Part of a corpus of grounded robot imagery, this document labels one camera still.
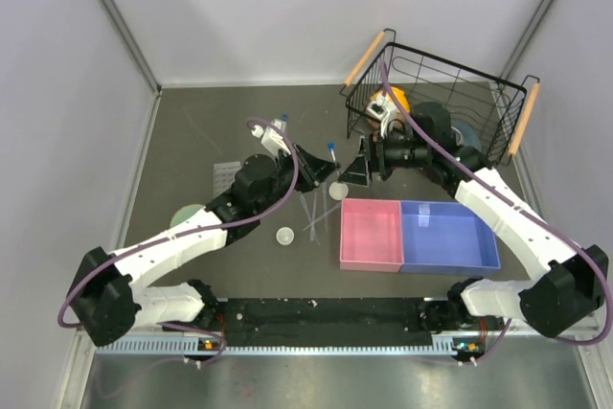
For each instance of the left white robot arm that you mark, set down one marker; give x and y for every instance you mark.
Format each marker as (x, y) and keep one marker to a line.
(112, 294)

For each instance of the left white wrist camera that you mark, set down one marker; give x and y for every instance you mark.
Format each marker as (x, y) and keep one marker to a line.
(270, 139)

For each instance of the orange and brown bowl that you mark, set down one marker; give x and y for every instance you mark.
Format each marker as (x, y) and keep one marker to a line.
(400, 97)

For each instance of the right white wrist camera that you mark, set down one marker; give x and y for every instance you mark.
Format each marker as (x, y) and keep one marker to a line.
(382, 123)

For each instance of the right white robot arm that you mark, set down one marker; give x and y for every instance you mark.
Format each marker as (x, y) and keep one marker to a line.
(566, 282)

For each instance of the blue plastic bin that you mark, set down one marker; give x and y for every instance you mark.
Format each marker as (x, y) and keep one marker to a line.
(446, 238)

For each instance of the light green plate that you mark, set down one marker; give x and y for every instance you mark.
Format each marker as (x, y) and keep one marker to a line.
(184, 214)

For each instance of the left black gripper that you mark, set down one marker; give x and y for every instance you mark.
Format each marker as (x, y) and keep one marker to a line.
(313, 170)

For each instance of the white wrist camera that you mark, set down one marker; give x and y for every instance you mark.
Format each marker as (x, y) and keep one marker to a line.
(382, 123)
(270, 139)

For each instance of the clear plastic pipette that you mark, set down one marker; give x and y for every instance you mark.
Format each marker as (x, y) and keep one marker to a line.
(303, 201)
(324, 189)
(312, 231)
(323, 216)

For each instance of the dark blue plate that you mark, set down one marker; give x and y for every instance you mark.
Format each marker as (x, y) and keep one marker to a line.
(465, 135)

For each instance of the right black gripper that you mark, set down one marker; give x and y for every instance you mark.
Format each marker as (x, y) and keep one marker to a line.
(372, 158)

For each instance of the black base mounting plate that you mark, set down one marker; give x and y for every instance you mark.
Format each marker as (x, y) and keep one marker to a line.
(335, 322)

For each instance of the black wire dish basket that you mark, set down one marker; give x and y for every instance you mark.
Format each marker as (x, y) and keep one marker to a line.
(492, 106)

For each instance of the clear test tube rack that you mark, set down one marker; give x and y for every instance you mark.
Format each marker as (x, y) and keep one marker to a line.
(224, 176)

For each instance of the pink plastic bin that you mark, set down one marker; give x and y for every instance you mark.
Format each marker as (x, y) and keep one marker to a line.
(371, 235)

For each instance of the white crucible cup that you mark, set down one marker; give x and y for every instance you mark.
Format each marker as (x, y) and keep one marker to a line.
(285, 236)

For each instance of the aluminium frame rail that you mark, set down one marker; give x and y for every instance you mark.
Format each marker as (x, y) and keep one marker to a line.
(116, 317)

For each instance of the white crucible lid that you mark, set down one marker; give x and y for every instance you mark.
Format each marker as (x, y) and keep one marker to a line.
(338, 190)

